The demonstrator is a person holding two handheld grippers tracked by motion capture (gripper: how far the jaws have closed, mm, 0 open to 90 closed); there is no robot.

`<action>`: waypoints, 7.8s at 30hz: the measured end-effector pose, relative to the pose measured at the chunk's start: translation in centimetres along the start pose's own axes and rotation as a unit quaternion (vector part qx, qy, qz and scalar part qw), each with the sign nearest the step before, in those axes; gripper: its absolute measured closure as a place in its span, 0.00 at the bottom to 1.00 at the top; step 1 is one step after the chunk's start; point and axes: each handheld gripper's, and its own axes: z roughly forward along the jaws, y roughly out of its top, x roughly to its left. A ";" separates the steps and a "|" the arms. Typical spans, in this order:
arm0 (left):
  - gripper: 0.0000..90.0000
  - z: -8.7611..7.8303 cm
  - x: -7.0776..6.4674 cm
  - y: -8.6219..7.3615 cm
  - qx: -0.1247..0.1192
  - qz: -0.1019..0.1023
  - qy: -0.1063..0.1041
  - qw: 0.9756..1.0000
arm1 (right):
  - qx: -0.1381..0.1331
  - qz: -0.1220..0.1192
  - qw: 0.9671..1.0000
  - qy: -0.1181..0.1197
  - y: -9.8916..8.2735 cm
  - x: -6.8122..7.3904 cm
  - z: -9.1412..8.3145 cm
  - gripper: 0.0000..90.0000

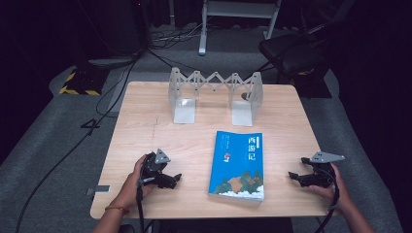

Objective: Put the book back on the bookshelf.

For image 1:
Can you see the grey expandable book rack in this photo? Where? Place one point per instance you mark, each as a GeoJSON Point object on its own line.
{"type": "Point", "coordinates": [215, 93]}

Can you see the person's right hand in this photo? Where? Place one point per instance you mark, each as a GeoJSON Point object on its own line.
{"type": "Point", "coordinates": [338, 191]}

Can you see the black chair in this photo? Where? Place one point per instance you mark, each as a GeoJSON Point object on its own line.
{"type": "Point", "coordinates": [291, 51]}

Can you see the person's left hand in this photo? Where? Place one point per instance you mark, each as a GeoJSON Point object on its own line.
{"type": "Point", "coordinates": [136, 184]}

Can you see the yellow black striped base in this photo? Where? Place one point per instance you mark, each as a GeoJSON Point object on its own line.
{"type": "Point", "coordinates": [81, 84]}

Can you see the white metal stand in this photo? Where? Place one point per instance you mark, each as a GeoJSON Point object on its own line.
{"type": "Point", "coordinates": [233, 19]}

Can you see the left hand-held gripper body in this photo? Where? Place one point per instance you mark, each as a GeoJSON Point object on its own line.
{"type": "Point", "coordinates": [152, 166]}

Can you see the blue book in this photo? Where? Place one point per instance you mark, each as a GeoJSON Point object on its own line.
{"type": "Point", "coordinates": [238, 165]}

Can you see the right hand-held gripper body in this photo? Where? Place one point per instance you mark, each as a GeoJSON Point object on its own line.
{"type": "Point", "coordinates": [324, 171]}

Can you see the grey tape piece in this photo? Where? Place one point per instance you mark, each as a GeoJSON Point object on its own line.
{"type": "Point", "coordinates": [98, 189]}

